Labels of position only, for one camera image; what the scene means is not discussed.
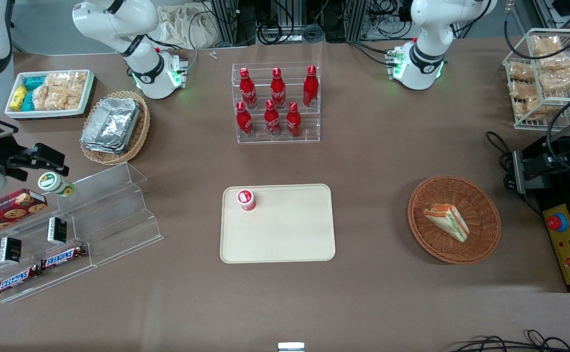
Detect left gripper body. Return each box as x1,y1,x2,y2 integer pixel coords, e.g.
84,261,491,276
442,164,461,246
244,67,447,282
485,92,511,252
520,135,570,193

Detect triangular sandwich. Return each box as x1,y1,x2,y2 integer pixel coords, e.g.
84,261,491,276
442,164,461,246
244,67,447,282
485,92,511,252
422,203,470,243

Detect silver foil tray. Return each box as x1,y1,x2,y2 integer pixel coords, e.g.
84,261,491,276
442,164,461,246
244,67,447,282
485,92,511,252
80,137,139,155
82,97,142,148

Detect brown round wicker basket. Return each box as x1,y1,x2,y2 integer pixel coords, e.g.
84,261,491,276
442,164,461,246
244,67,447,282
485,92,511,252
407,176,502,265

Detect white rectangular snack tray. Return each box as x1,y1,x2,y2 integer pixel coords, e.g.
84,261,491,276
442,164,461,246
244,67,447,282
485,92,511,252
4,69,96,120

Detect tan oval wicker basket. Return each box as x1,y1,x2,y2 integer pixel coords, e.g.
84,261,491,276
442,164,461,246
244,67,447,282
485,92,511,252
79,90,151,166

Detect beige plastic tray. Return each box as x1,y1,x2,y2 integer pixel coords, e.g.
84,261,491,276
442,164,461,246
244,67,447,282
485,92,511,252
219,184,336,264

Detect green white lidded cup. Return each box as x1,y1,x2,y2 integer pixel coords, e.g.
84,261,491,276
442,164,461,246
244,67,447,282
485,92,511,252
38,172,76,198

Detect yellow snack packet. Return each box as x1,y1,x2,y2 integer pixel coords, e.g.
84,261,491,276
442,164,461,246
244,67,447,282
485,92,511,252
9,84,29,112

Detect red plaid cookie box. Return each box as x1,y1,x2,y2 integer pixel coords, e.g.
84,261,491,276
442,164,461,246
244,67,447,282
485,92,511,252
0,188,49,243

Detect clear rice cracker packet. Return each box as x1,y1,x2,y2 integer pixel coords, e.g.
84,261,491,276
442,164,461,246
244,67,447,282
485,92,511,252
45,73,69,111
33,85,52,111
65,71,88,110

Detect clear cracker snack bag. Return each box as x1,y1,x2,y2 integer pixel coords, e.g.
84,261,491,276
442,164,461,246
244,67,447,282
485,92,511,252
539,68,570,94
508,81,543,102
534,55,570,75
530,35,563,57
512,97,546,121
508,62,535,82

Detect small black box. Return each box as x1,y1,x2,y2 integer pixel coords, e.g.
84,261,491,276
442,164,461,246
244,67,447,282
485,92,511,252
0,236,22,265
46,217,68,245

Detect clear acrylic step shelf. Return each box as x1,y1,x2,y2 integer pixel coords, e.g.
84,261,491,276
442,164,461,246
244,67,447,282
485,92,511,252
0,162,164,305

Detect brown Snickers bar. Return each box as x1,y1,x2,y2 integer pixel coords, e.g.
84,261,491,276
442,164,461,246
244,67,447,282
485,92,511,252
0,264,42,296
40,244,88,271

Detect beige cloth bag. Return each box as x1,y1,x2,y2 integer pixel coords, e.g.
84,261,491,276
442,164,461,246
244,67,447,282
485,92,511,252
157,4,218,50

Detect red cola bottle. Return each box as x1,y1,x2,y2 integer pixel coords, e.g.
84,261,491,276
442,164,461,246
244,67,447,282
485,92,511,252
235,101,255,138
270,67,287,110
239,67,259,110
302,65,320,108
263,99,282,137
285,101,303,138

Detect red lidded cup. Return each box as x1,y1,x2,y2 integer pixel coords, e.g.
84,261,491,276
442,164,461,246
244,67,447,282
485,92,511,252
236,188,258,212

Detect clear acrylic bottle rack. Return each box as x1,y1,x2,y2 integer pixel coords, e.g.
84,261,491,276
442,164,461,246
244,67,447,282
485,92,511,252
231,62,321,144

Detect black coiled table cable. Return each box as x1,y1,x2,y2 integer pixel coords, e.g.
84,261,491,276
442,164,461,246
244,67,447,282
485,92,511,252
485,131,516,173

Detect black looping arm cable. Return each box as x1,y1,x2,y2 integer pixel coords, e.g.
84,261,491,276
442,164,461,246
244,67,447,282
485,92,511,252
504,13,570,61

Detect black floor cable bundle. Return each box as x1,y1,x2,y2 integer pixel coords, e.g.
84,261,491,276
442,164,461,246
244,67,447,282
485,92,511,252
449,330,570,352

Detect black thin base cable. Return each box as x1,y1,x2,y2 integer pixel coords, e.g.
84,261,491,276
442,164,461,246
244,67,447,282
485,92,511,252
146,9,213,75

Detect black base cable bundle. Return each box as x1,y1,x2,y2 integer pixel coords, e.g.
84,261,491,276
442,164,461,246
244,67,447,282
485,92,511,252
348,41,399,67

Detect aluminium frame post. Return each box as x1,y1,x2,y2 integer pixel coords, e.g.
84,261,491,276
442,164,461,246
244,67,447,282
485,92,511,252
211,0,240,47

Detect grey coiled cable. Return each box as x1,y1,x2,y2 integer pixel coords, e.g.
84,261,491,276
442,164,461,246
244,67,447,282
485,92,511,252
302,23,325,43

